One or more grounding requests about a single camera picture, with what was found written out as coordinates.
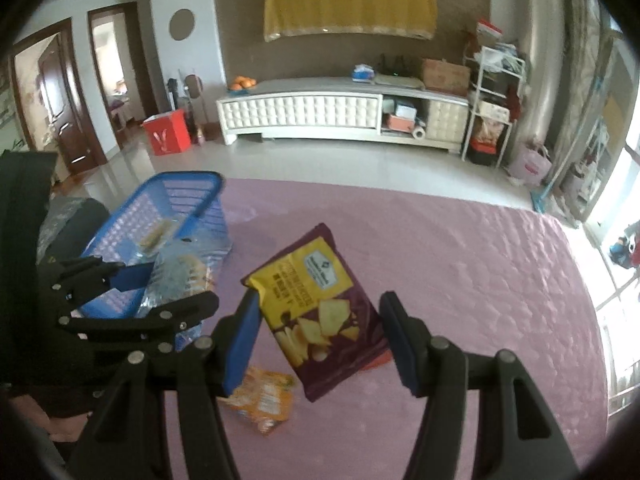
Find blue striped biscuit packet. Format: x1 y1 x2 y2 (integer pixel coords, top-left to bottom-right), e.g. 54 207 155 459
134 236 231 318

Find clear soda cracker packet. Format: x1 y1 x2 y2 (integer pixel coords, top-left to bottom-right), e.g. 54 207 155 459
138 218 178 255

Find orange snack bar packet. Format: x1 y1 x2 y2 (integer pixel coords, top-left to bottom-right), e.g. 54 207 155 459
219 365 296 436

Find purple yellow chips bag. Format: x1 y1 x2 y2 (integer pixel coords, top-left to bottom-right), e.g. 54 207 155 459
242 223 388 402

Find red snack packet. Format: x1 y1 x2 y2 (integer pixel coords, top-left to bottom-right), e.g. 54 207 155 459
362 349 393 370

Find blue plastic basket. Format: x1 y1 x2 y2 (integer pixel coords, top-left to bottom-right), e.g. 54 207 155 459
79 171 232 318

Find pink quilted tablecloth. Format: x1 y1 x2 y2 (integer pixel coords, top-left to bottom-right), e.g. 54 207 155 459
217 179 608 479

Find red gift box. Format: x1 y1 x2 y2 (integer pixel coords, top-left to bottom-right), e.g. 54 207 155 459
142 110 192 156

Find brown wooden door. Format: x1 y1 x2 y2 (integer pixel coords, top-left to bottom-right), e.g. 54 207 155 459
9 18 107 180

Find pink shopping bag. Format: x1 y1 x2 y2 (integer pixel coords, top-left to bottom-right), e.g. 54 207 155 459
506 144 552 186

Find oranges on plate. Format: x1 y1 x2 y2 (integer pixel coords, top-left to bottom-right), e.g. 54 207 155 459
229 76 257 92

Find white tufted TV cabinet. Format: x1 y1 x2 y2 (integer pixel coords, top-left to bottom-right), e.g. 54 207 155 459
217 78 470 154

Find cardboard box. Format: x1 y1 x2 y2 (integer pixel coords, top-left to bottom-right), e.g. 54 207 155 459
422 58 471 96

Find blue tissue box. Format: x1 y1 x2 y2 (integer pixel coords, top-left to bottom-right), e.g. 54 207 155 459
352 64 376 82

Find white metal shelf rack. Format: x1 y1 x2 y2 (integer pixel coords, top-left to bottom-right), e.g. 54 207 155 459
461 41 527 168

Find yellow cloth cover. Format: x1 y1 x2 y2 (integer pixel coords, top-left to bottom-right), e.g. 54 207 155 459
264 0 437 42

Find silver standing air conditioner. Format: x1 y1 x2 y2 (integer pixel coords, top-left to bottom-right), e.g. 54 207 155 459
514 0 565 145

